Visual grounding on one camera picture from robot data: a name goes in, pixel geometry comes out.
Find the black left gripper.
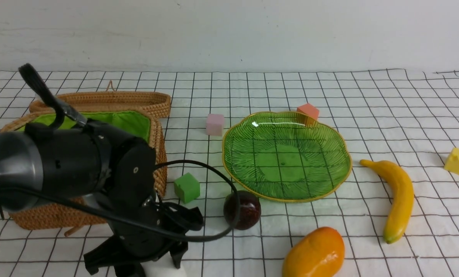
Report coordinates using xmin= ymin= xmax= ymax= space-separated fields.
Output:
xmin=84 ymin=196 xmax=204 ymax=275

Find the white toy radish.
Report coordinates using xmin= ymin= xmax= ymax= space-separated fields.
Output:
xmin=142 ymin=254 xmax=187 ymax=277

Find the dark red toy passionfruit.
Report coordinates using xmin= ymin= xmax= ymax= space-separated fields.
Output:
xmin=223 ymin=190 xmax=261 ymax=230

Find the orange toy mango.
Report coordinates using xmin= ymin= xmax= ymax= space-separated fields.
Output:
xmin=281 ymin=227 xmax=345 ymax=277

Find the yellow toy banana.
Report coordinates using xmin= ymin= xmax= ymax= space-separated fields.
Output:
xmin=359 ymin=159 xmax=414 ymax=244

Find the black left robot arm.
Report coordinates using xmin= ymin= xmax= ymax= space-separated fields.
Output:
xmin=0 ymin=120 xmax=203 ymax=277

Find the green foam cube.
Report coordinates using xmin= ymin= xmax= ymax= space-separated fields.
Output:
xmin=174 ymin=172 xmax=200 ymax=204

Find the woven rattan basket green lining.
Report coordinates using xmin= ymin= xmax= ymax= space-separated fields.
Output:
xmin=0 ymin=108 xmax=168 ymax=230

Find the pink foam cube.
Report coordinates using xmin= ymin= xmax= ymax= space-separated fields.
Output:
xmin=206 ymin=113 xmax=225 ymax=137

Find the woven rattan basket lid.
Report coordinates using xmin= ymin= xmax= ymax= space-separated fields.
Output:
xmin=29 ymin=80 xmax=171 ymax=118

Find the green glass leaf plate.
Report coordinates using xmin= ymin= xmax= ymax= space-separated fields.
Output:
xmin=222 ymin=112 xmax=353 ymax=203

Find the orange foam cube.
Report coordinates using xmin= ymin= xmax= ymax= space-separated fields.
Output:
xmin=297 ymin=102 xmax=320 ymax=121

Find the yellow foam cube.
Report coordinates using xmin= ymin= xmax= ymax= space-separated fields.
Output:
xmin=444 ymin=147 xmax=459 ymax=175

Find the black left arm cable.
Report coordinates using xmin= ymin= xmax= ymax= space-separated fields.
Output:
xmin=0 ymin=63 xmax=241 ymax=243

